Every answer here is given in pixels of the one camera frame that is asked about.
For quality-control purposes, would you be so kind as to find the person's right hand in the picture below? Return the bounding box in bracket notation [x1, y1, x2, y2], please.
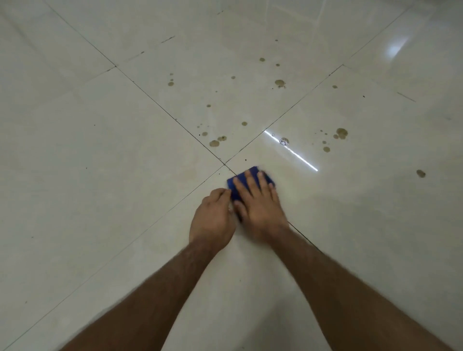
[232, 170, 290, 243]

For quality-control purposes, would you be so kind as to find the person's left forearm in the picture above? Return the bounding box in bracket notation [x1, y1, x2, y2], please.
[57, 239, 232, 351]

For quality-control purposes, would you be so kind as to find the blue cleaning cloth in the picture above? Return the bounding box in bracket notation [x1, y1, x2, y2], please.
[226, 166, 276, 222]

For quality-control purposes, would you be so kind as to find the person's right forearm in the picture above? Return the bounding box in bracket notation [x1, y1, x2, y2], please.
[261, 227, 455, 351]

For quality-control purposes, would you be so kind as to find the person's left hand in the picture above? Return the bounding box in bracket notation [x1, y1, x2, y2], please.
[188, 188, 238, 254]

